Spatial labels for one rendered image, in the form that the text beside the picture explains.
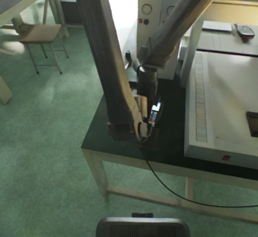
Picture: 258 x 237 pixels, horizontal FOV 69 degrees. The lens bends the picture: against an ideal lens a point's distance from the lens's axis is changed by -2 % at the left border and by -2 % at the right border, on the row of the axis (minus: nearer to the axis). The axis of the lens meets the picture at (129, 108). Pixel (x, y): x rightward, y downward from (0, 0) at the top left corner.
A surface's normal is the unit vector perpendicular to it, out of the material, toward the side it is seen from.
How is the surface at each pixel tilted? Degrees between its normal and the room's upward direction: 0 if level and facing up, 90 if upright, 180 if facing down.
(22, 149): 0
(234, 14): 90
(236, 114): 0
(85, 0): 71
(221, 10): 90
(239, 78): 0
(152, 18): 90
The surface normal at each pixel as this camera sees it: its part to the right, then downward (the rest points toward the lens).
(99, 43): -0.28, 0.48
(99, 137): -0.02, -0.65
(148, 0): -0.21, 0.74
